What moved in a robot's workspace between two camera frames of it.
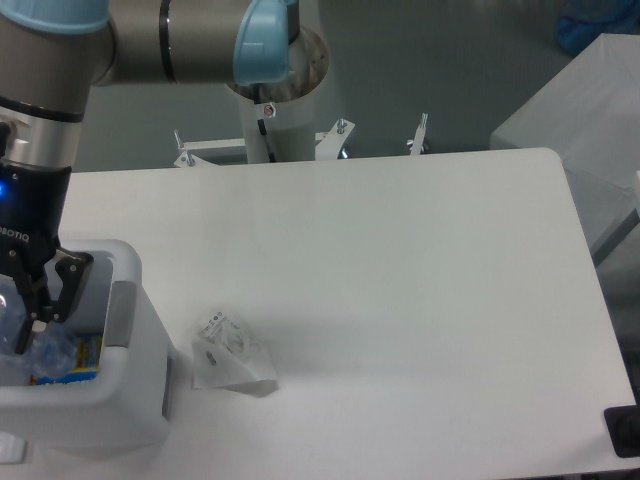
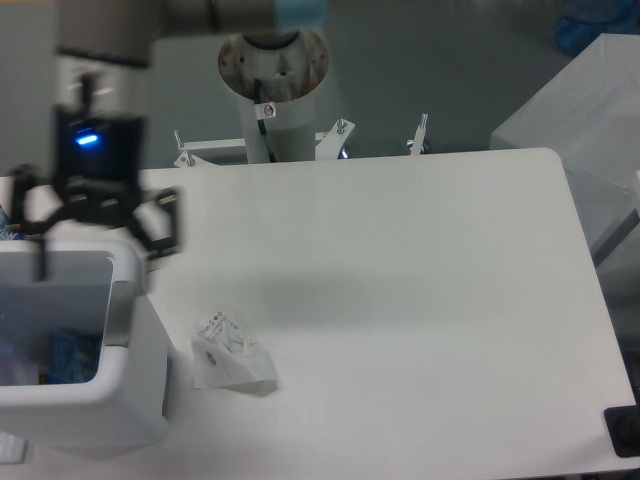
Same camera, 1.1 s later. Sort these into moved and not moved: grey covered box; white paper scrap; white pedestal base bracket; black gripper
Moved: black gripper
Not moved: grey covered box; white pedestal base bracket; white paper scrap
